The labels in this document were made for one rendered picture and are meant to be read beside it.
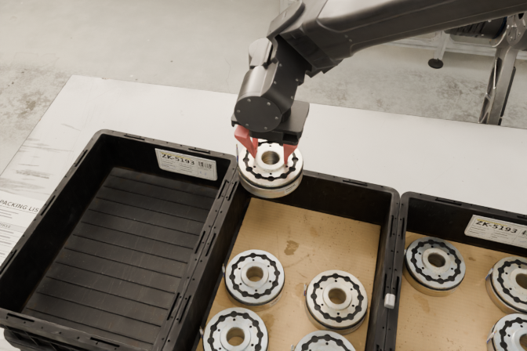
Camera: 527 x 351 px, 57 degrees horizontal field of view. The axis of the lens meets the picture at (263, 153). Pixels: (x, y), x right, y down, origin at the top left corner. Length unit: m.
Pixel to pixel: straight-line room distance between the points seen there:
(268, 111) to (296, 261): 0.41
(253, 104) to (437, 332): 0.52
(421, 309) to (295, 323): 0.22
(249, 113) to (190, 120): 0.78
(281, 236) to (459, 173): 0.54
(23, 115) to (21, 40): 0.66
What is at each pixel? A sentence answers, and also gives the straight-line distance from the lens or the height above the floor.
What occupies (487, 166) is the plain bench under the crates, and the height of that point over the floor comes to 0.70.
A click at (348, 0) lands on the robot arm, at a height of 1.36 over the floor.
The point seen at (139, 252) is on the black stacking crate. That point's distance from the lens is 0.95.
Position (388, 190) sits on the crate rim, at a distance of 0.91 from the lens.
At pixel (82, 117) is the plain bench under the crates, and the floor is 0.70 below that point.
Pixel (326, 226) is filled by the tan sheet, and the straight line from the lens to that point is 0.96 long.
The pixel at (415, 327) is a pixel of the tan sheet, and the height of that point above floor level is 0.83.
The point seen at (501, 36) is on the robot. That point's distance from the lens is 1.53.
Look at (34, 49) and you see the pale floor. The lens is 3.06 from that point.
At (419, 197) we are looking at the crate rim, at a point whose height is 0.93.
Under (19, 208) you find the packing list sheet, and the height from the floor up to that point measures 0.70.
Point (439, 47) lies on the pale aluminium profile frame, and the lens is 2.75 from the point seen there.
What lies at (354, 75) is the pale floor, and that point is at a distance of 2.64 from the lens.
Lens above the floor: 1.62
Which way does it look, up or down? 48 degrees down
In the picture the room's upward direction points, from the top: straight up
